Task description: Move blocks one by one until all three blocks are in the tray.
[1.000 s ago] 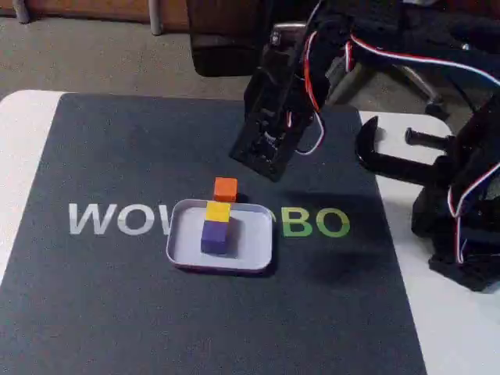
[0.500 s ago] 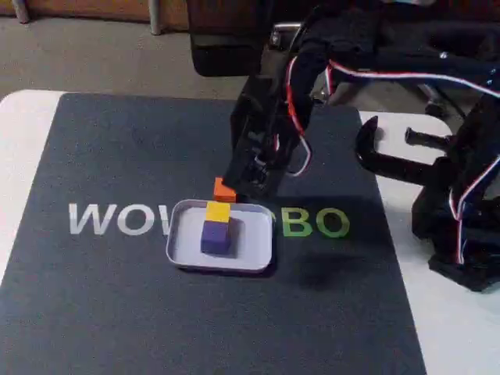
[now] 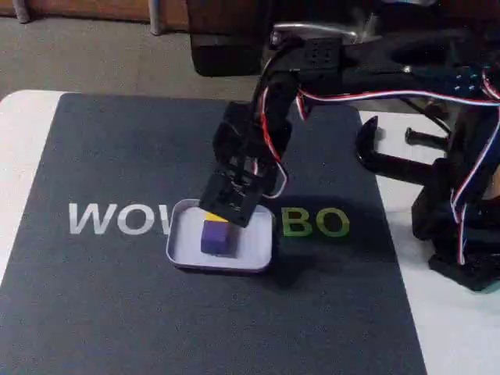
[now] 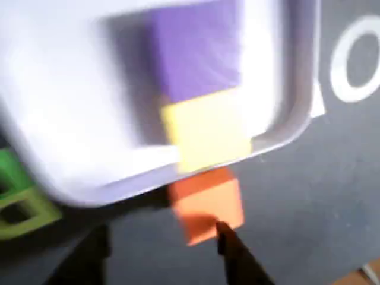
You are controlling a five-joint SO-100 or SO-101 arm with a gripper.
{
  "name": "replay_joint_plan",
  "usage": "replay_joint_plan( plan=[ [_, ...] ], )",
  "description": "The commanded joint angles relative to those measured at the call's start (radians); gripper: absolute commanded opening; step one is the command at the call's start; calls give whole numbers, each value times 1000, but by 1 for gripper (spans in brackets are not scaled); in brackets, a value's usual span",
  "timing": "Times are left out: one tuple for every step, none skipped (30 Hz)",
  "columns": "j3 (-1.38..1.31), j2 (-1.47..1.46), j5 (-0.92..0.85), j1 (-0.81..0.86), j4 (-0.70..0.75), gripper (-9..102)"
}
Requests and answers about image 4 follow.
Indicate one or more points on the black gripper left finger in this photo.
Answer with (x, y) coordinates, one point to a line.
(86, 261)

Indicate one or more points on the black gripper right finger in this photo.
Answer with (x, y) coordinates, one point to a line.
(240, 264)

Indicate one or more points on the orange block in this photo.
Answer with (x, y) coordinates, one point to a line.
(207, 202)

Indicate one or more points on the white rounded tray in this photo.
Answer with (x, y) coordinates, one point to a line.
(59, 104)

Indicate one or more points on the dark mat with WOWROBO print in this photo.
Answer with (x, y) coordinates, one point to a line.
(297, 207)

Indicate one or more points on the yellow block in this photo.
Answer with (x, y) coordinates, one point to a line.
(207, 133)

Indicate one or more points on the purple block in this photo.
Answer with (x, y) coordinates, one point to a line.
(196, 53)

